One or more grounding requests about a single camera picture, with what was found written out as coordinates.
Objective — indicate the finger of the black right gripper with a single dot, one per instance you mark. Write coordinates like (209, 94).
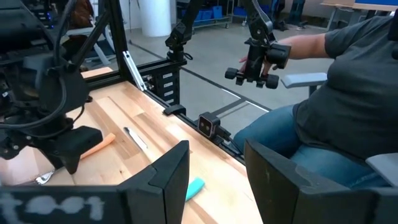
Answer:
(74, 143)

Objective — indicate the black rail clip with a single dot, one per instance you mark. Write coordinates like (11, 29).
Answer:
(174, 109)

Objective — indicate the grey chair armrest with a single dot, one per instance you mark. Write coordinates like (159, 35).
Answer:
(384, 166)
(303, 79)

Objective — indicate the blue storage bins rack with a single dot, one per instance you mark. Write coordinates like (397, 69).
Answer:
(205, 15)

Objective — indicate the person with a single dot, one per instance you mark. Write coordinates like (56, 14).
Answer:
(81, 12)
(357, 93)

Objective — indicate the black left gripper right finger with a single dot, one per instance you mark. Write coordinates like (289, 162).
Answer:
(289, 199)

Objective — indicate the black labelled control box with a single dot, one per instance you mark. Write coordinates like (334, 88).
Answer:
(168, 87)

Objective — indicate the person's hand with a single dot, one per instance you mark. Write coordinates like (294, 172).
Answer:
(243, 63)

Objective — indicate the silver corner bracket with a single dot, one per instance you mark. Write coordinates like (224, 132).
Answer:
(133, 70)

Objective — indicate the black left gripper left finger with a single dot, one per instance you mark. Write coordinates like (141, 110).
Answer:
(164, 196)

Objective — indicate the wooden top workbench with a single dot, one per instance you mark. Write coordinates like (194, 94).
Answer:
(367, 5)

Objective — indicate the black aluminium table frame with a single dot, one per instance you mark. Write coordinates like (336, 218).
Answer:
(116, 37)

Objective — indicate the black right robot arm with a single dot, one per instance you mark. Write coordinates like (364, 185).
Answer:
(18, 28)

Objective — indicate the small black table camera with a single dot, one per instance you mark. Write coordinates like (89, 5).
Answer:
(206, 124)

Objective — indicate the white round pillar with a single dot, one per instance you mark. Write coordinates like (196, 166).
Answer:
(155, 15)

